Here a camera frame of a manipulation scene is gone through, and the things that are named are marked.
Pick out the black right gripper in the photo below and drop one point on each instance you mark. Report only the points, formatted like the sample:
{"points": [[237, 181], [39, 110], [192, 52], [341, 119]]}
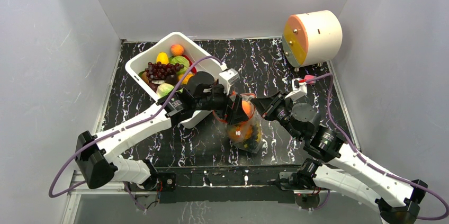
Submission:
{"points": [[268, 102]]}

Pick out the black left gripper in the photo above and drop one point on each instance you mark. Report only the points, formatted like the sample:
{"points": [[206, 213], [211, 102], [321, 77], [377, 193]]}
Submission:
{"points": [[234, 113]]}

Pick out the red toy peach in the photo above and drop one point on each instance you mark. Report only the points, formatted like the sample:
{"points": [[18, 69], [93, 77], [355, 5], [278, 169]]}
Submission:
{"points": [[248, 108]]}

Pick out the clear zip top bag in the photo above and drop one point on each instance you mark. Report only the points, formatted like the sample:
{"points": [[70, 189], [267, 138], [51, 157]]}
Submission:
{"points": [[256, 119]]}

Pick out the dark blue toy grapes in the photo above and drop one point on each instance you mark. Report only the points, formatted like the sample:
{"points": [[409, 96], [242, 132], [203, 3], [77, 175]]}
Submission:
{"points": [[252, 139]]}

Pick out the orange toy pineapple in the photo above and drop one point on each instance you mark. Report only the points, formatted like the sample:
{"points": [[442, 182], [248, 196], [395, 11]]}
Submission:
{"points": [[237, 132]]}

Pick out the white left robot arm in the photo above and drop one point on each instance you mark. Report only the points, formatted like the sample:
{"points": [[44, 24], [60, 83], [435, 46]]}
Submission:
{"points": [[97, 156]]}

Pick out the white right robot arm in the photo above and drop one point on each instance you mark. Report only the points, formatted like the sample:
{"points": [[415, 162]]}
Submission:
{"points": [[334, 165]]}

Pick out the pink eraser block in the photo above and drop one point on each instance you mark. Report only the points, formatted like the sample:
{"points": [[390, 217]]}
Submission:
{"points": [[309, 79]]}

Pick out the orange toy mango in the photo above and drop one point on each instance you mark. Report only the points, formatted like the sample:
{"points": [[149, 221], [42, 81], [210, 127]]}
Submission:
{"points": [[184, 78]]}

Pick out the red toy chili pepper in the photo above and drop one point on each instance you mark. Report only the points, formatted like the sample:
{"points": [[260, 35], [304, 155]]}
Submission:
{"points": [[193, 71]]}

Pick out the white plastic bin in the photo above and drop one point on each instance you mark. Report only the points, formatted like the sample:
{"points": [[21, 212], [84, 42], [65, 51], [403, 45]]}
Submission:
{"points": [[147, 61]]}

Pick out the green toy cabbage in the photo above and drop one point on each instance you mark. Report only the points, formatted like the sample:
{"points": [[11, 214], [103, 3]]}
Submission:
{"points": [[180, 62]]}

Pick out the white cylinder drum toy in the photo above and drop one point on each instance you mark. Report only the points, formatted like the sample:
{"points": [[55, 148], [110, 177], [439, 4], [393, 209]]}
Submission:
{"points": [[311, 38]]}

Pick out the orange toy fruit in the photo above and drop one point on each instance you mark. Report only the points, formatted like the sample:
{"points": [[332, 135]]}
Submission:
{"points": [[177, 50]]}

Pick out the red toy grapes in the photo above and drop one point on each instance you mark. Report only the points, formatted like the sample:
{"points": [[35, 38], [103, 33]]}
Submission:
{"points": [[159, 71]]}

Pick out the yellow toy lemon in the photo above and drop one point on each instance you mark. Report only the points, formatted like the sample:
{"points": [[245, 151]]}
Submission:
{"points": [[162, 58]]}

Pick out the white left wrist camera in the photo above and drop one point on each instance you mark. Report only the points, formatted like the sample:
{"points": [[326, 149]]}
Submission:
{"points": [[227, 78]]}

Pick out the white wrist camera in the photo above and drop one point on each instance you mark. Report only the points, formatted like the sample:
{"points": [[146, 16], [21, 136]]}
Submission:
{"points": [[227, 78], [299, 89]]}

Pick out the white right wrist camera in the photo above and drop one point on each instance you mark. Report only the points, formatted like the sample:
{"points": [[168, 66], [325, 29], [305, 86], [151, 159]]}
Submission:
{"points": [[299, 89]]}

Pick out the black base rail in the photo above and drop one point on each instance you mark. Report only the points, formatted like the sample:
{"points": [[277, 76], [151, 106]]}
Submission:
{"points": [[228, 183]]}

